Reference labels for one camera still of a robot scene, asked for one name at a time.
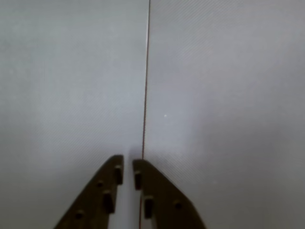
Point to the grey table mat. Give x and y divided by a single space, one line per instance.
226 95
59 95

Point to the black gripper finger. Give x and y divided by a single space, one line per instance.
166 205
95 198

